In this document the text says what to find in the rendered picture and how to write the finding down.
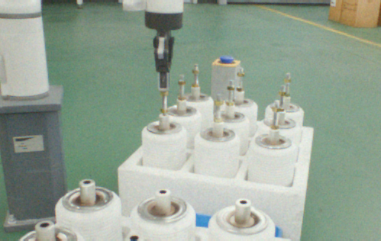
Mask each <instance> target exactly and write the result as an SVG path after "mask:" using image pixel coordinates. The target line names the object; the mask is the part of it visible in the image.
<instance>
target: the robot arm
mask: <svg viewBox="0 0 381 241"><path fill-rule="evenodd" d="M143 10H145V26H146V27H148V28H150V29H155V30H156V31H157V34H156V36H155V37H154V38H153V47H154V50H153V54H154V61H155V70H156V72H158V90H159V91H168V90H169V87H170V69H171V64H172V58H173V44H174V37H172V36H171V30H178V29H180V28H182V26H183V0H124V1H123V11H143ZM0 83H1V93H2V96H1V98H2V100H9V101H36V100H40V99H42V98H46V97H47V96H49V94H50V92H49V83H48V75H47V61H46V53H45V45H44V31H43V23H42V16H41V3H40V0H0Z"/></svg>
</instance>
